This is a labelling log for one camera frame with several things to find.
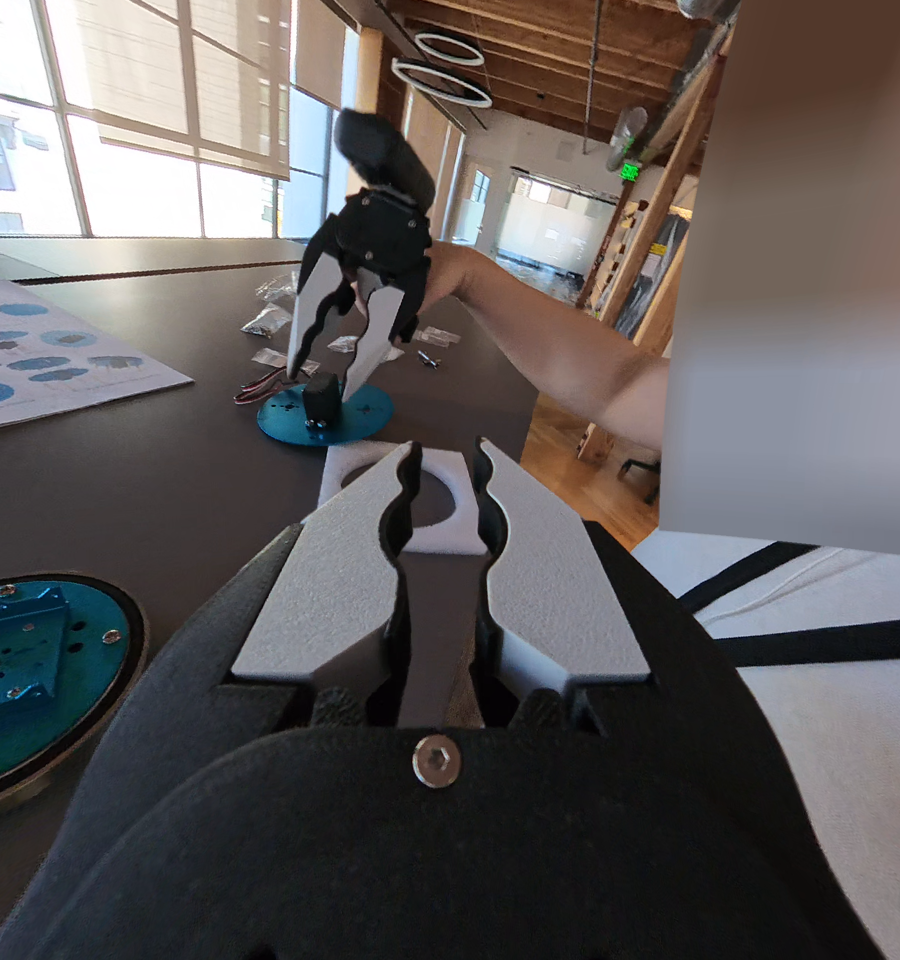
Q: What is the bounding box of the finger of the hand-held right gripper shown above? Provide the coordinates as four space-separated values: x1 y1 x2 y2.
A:
339 270 409 402
286 249 357 380

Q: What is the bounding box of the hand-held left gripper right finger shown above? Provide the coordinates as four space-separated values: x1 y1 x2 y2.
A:
472 435 653 727

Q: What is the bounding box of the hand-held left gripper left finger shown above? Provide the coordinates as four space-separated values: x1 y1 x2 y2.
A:
227 439 424 729

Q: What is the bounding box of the black servo motor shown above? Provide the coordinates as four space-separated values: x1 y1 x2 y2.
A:
302 372 343 432

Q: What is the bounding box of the blue round metal plate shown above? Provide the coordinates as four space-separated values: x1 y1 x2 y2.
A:
257 382 396 449

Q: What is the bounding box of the person's right forearm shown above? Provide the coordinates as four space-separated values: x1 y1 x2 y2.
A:
457 247 672 451

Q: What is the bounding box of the dark desk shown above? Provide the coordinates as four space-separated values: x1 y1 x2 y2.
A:
0 262 544 939

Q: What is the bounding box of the grey office desk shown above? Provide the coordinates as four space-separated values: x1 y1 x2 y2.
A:
0 236 308 282

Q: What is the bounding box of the person's right hand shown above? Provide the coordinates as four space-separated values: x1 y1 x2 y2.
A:
418 241 484 320

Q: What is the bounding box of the white foam square with hole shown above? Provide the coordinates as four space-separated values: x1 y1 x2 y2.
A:
318 442 488 556

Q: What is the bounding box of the black chair base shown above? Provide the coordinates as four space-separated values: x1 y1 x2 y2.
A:
616 457 662 505

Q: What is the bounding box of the printed instruction manual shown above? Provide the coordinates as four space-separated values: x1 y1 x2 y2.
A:
0 281 196 436

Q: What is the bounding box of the large office window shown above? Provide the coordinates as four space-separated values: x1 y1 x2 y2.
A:
0 0 361 240

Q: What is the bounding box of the beige roller blind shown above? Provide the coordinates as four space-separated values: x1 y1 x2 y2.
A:
45 0 293 181

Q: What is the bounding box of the person's white shirt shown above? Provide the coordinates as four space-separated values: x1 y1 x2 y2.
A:
630 528 900 960

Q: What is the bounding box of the red white black servo cable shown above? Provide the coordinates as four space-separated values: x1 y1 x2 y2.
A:
232 366 304 408

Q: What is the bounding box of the white ring ceiling light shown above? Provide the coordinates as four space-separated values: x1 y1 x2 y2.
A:
391 58 494 110
414 30 487 67

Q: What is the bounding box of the black harness strap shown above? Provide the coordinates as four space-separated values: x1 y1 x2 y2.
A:
716 616 900 670
677 541 822 615

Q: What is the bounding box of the wooden support post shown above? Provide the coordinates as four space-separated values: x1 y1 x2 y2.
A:
573 45 732 462

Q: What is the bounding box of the silver ventilation duct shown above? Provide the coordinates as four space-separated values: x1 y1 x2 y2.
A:
606 105 649 174

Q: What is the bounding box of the round turntable with blue bracket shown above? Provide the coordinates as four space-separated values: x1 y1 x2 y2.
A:
0 573 149 815

